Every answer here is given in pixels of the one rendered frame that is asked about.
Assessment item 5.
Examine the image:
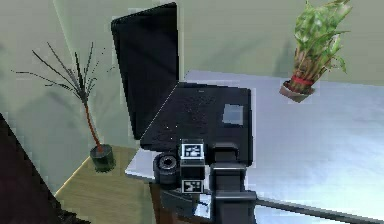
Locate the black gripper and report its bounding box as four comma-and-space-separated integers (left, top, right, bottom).
152, 151, 201, 218

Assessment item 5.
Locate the black laptop computer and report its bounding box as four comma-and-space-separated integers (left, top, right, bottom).
110, 2, 253, 168

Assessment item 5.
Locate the thin-leaved plant in dark pot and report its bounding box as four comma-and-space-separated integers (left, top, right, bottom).
11, 41, 118, 174

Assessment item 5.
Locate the dark maroon sofa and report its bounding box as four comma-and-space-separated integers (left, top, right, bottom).
0, 113, 92, 224

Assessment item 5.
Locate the pale grey table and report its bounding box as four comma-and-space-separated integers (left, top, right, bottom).
124, 69, 384, 224

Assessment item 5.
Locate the green bamboo plant in pot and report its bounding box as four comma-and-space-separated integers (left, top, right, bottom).
279, 0, 354, 104

